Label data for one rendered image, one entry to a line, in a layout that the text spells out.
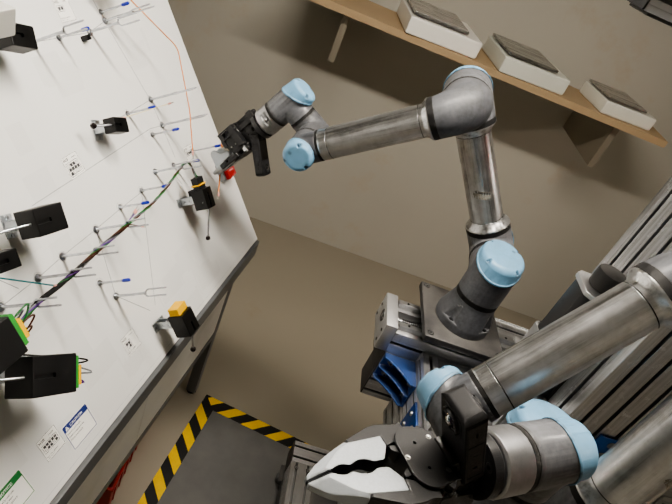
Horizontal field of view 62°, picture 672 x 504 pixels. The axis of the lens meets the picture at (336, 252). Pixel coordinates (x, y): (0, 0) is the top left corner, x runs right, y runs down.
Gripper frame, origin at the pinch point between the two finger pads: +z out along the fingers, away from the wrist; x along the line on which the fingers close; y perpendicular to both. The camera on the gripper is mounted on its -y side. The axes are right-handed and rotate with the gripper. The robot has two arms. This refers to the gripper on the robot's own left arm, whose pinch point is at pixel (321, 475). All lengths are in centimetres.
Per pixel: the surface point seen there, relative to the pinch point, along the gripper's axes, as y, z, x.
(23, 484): 59, 23, 47
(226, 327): 135, -62, 180
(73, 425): 58, 15, 59
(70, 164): 17, 18, 95
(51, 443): 57, 19, 54
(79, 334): 45, 14, 72
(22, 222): 18, 26, 71
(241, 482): 146, -52, 100
